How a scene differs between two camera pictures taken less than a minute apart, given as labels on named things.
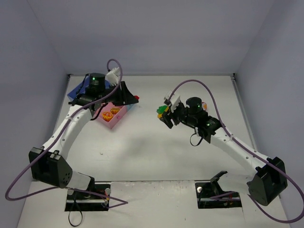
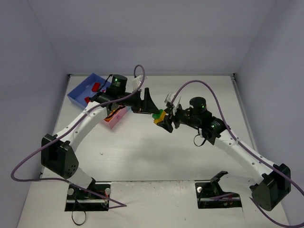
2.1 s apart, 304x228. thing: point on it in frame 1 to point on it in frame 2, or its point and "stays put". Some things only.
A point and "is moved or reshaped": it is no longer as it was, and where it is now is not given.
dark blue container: (80, 89) stays put
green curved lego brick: (161, 109) is moved or reshaped
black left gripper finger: (124, 97) to (148, 105)
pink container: (116, 117) stays put
